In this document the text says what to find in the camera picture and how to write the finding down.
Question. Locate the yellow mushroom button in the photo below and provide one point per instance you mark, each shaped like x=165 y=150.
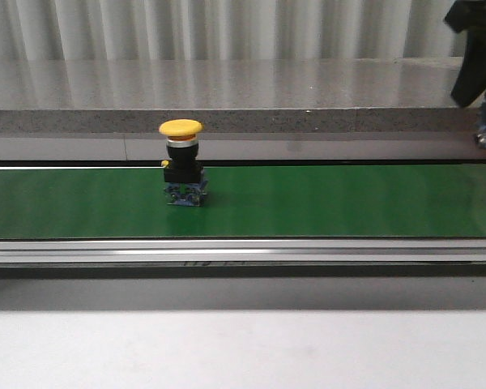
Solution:
x=184 y=176

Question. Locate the white pleated curtain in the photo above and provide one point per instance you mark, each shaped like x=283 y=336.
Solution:
x=193 y=30

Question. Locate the black fabric covered gripper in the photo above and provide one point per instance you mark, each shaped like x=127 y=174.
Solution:
x=469 y=17

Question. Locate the green conveyor belt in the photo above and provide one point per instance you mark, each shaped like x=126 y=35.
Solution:
x=116 y=216

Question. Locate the grey granite counter ledge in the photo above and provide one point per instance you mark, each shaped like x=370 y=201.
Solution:
x=298 y=110

